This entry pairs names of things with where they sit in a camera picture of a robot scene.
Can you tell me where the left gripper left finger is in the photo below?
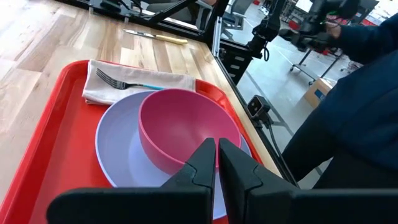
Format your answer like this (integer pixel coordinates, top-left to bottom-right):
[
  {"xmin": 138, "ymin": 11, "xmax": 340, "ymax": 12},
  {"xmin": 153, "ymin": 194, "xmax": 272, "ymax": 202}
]
[{"xmin": 46, "ymin": 138, "xmax": 217, "ymax": 224}]

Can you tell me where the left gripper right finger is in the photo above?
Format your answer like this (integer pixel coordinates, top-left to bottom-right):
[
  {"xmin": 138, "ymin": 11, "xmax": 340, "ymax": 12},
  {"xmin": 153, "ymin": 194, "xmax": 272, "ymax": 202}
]
[{"xmin": 218, "ymin": 138, "xmax": 398, "ymax": 224}]

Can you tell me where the magenta plastic bowl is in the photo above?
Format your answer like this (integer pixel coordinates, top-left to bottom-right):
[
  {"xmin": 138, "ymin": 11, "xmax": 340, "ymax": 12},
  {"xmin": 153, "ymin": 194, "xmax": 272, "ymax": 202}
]
[{"xmin": 137, "ymin": 88, "xmax": 243, "ymax": 176}]

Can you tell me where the lavender plastic plate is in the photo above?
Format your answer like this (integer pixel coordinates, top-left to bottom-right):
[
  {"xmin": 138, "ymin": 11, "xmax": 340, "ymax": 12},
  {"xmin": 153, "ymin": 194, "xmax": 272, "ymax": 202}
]
[{"xmin": 94, "ymin": 90, "xmax": 253, "ymax": 220}]

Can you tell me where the beige cloth napkin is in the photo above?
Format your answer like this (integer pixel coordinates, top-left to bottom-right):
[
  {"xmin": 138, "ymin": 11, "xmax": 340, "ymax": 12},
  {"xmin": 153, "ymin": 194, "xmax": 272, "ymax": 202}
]
[{"xmin": 81, "ymin": 58, "xmax": 197, "ymax": 106}]

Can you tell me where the teal-handled metal fork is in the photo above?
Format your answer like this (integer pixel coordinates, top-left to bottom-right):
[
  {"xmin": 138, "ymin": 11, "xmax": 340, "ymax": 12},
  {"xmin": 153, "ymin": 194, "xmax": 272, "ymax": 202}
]
[{"xmin": 95, "ymin": 67, "xmax": 166, "ymax": 91}]

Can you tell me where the yellow-handled metal knife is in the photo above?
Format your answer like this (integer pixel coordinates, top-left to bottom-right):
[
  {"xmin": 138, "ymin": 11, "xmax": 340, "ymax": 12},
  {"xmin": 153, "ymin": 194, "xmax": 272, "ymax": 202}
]
[{"xmin": 122, "ymin": 28, "xmax": 190, "ymax": 45}]

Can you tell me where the red plastic tray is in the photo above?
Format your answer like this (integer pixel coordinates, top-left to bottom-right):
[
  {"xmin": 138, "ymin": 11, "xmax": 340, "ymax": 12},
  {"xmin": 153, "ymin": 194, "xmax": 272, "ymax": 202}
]
[{"xmin": 0, "ymin": 59, "xmax": 264, "ymax": 224}]

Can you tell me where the cardboard box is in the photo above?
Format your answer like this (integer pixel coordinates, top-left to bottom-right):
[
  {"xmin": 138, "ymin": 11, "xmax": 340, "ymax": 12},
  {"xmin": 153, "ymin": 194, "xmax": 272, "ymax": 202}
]
[{"xmin": 302, "ymin": 77, "xmax": 339, "ymax": 109}]

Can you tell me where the person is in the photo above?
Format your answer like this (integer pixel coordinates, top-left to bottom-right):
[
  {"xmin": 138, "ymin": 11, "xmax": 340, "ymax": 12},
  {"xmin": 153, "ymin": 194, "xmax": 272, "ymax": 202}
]
[{"xmin": 281, "ymin": 12, "xmax": 398, "ymax": 191}]

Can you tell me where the black rolling cart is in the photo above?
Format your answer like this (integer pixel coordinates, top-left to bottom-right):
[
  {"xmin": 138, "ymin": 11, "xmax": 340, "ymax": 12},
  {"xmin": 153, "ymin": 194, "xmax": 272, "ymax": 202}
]
[{"xmin": 289, "ymin": 46, "xmax": 347, "ymax": 86}]

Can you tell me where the grey office chair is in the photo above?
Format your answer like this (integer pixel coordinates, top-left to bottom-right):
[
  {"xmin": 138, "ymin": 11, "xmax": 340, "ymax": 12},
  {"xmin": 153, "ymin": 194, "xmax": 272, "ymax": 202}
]
[{"xmin": 222, "ymin": 0, "xmax": 254, "ymax": 41}]

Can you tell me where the person's hand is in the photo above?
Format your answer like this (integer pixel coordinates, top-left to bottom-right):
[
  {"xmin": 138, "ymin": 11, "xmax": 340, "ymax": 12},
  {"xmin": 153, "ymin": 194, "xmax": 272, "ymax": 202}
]
[{"xmin": 324, "ymin": 19, "xmax": 343, "ymax": 40}]

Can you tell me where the small black table camera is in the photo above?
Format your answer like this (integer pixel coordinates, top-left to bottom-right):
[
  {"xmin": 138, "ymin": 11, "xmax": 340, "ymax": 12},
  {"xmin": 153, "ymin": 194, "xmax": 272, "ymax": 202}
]
[{"xmin": 246, "ymin": 94, "xmax": 272, "ymax": 121}]

